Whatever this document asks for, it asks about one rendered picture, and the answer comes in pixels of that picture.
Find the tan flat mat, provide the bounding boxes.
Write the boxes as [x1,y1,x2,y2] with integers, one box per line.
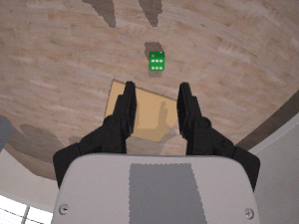
[105,81,178,142]

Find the green die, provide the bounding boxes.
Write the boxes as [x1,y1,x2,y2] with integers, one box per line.
[149,52,165,71]

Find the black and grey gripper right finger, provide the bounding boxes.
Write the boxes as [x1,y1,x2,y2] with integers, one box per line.
[176,83,260,193]

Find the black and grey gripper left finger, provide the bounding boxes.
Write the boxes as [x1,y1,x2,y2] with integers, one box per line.
[53,82,137,189]

